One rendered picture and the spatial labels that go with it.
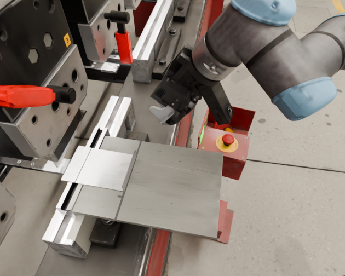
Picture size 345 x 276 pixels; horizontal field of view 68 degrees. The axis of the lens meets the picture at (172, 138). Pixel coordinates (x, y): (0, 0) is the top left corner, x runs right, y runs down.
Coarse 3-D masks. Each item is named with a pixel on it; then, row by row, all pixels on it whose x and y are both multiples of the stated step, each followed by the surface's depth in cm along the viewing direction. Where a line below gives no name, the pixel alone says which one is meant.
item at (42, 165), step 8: (0, 160) 53; (8, 160) 53; (16, 160) 53; (24, 160) 53; (32, 160) 53; (40, 160) 53; (48, 160) 53; (64, 160) 53; (24, 168) 52; (32, 168) 52; (40, 168) 52; (48, 168) 52; (56, 168) 52; (64, 168) 52
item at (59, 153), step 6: (78, 114) 46; (72, 120) 44; (78, 120) 46; (72, 126) 44; (78, 126) 48; (66, 132) 42; (72, 132) 44; (66, 138) 43; (72, 138) 46; (60, 144) 41; (66, 144) 43; (60, 150) 41; (66, 150) 45; (48, 156) 40; (54, 156) 40; (60, 156) 42; (54, 162) 42; (60, 162) 44
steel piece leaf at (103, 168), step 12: (96, 156) 54; (108, 156) 54; (120, 156) 54; (132, 156) 54; (84, 168) 52; (96, 168) 52; (108, 168) 52; (120, 168) 52; (132, 168) 52; (84, 180) 50; (96, 180) 50; (108, 180) 50; (120, 180) 50
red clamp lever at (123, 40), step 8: (104, 16) 42; (112, 16) 42; (120, 16) 41; (128, 16) 42; (120, 24) 43; (120, 32) 44; (128, 32) 44; (120, 40) 45; (128, 40) 45; (120, 48) 46; (128, 48) 46; (120, 56) 47; (128, 56) 47
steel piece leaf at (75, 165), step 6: (78, 150) 55; (84, 150) 55; (90, 150) 55; (78, 156) 54; (84, 156) 54; (72, 162) 53; (78, 162) 53; (84, 162) 53; (72, 168) 52; (78, 168) 52; (66, 174) 51; (72, 174) 51; (78, 174) 51; (66, 180) 50; (72, 180) 50
